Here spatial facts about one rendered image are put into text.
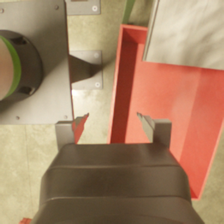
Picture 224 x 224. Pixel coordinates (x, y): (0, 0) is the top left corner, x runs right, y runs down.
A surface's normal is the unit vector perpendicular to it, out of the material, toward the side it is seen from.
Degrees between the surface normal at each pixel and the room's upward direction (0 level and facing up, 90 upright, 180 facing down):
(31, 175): 0
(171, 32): 30
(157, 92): 0
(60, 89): 0
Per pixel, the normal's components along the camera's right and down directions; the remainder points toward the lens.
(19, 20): 0.00, 0.25
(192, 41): -0.04, 0.69
